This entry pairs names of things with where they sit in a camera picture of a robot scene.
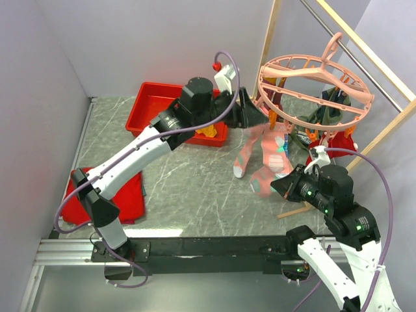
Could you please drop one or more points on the pink round sock hanger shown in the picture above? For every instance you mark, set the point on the pink round sock hanger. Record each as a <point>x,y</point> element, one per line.
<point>310,79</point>

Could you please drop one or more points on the pink patterned sock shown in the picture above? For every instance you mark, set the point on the pink patterned sock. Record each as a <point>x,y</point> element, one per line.
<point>276,164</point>
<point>240,164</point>

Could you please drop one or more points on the red plastic bin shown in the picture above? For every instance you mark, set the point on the red plastic bin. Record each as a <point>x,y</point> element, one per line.
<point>153,98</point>

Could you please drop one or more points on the maroon hanging sock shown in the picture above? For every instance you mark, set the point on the maroon hanging sock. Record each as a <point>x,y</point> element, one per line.
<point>275,97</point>

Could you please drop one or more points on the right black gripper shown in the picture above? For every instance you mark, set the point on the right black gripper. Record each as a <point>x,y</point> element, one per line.
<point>286,184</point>

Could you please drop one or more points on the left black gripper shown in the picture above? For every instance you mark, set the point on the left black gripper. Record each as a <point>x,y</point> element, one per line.
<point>248,114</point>

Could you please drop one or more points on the olive green sock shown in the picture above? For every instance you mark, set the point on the olive green sock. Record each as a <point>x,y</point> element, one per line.
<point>299,137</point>

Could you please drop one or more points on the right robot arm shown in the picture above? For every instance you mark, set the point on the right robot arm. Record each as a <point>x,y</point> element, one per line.
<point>330,190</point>

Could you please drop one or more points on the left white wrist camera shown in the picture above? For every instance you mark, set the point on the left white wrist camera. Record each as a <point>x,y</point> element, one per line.
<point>224,78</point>

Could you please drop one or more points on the mustard yellow sock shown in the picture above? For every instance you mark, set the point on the mustard yellow sock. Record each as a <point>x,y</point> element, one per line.
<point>209,131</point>

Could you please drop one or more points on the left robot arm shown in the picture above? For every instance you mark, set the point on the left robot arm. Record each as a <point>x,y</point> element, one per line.
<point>192,110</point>

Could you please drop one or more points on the metal hanging rod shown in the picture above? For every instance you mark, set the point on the metal hanging rod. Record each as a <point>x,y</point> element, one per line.
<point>353,58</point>

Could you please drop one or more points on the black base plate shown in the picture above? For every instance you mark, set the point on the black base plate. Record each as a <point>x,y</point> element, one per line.
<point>185,255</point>

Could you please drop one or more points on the red hanging sock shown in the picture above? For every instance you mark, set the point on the red hanging sock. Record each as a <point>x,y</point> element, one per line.
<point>340,140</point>

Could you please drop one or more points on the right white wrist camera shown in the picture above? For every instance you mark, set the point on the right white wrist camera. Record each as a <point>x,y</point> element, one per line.
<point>319,157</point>

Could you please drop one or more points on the wooden drying rack frame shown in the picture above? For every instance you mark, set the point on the wooden drying rack frame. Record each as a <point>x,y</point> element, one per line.
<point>332,46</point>

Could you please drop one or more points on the red folded cloth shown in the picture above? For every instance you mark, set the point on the red folded cloth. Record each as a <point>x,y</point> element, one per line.
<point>129,199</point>

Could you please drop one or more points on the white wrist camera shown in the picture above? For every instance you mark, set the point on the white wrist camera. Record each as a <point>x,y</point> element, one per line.
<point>224,78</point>
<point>319,157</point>

